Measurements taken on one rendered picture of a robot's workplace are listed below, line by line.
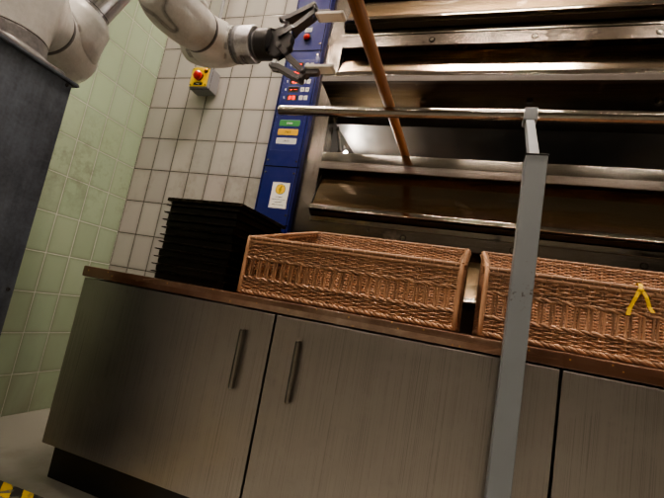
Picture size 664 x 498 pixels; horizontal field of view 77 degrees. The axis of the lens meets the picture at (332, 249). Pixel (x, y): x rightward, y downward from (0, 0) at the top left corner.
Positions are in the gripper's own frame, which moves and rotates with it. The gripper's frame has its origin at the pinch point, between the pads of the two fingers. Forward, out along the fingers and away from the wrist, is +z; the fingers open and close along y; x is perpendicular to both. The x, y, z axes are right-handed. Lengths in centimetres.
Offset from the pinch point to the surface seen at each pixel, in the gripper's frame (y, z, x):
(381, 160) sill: 4, 0, -63
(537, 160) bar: 25, 46, -3
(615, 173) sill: 3, 75, -63
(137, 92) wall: -18, -114, -54
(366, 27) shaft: 1.1, 9.0, 6.1
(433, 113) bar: 3.6, 21.4, -25.8
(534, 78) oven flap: -21, 47, -48
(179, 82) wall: -28, -101, -63
